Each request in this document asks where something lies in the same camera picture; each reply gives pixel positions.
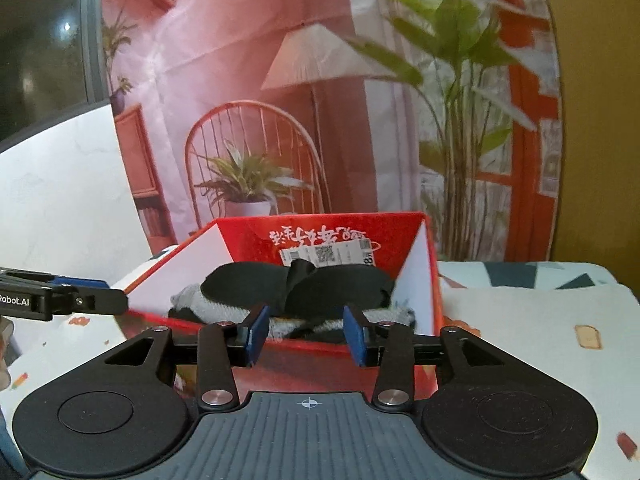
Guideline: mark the dark window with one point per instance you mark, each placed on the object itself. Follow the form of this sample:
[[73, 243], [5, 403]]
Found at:
[[45, 35]]

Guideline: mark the printed white tablecloth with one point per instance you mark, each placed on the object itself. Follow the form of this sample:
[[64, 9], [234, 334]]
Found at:
[[525, 360]]

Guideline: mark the black soft cloth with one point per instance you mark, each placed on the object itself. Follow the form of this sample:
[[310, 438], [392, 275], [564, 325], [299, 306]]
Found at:
[[320, 287]]

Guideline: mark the red cardboard box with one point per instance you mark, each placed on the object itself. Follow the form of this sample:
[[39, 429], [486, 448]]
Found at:
[[300, 370]]

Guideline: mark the grey knitted cloth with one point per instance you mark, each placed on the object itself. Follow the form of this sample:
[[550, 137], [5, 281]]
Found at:
[[215, 305]]

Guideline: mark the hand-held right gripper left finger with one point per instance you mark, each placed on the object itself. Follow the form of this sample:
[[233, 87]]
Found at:
[[258, 334]]

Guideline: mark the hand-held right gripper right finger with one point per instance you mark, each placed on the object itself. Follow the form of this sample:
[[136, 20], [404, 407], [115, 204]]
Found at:
[[353, 336]]

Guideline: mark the wall poster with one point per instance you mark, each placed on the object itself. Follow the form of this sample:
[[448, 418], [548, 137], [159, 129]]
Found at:
[[320, 85]]

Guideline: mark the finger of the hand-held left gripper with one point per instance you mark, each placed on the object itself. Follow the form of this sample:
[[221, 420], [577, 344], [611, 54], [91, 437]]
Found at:
[[95, 301], [80, 282]]

